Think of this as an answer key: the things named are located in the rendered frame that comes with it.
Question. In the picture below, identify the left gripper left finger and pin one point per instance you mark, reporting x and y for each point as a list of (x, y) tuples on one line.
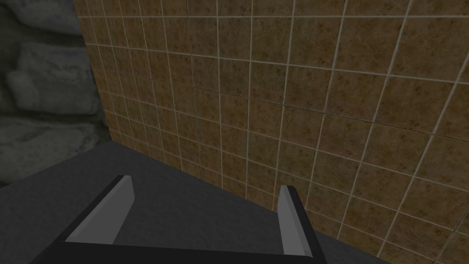
[(106, 216)]

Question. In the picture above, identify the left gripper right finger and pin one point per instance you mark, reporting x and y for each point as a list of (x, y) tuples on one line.
[(293, 227)]

